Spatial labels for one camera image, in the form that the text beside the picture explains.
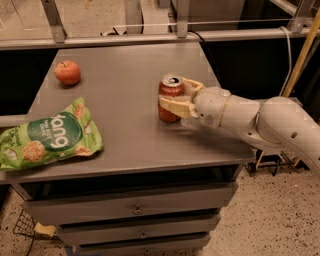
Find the red coke can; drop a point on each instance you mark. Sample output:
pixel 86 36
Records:
pixel 170 85

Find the grey metal railing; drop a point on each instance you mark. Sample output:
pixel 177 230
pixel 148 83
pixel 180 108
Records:
pixel 32 24

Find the grey drawer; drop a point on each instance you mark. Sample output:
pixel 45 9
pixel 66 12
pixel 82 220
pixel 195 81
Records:
pixel 147 246
pixel 139 230
pixel 131 204

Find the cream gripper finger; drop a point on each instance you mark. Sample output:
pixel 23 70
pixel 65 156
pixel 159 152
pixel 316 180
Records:
pixel 182 106
pixel 191 87

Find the middle grey drawer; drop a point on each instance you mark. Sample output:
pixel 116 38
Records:
pixel 139 230

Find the grey drawer cabinet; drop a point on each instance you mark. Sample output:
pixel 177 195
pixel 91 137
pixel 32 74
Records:
pixel 120 86

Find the yellow sponge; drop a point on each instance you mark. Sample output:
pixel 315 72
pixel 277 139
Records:
pixel 48 230

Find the black wire basket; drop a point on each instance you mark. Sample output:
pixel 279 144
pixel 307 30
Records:
pixel 24 226

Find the green chip bag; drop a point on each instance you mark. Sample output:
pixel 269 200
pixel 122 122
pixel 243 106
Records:
pixel 67 134

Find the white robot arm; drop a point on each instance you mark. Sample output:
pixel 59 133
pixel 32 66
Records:
pixel 270 125

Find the bottom grey drawer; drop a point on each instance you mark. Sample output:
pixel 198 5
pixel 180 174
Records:
pixel 147 246

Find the red apple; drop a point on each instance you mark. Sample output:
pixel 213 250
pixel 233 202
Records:
pixel 68 72

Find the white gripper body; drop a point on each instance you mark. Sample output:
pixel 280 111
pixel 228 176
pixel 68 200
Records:
pixel 209 106

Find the top grey drawer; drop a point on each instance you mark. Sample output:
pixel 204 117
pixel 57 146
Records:
pixel 131 204

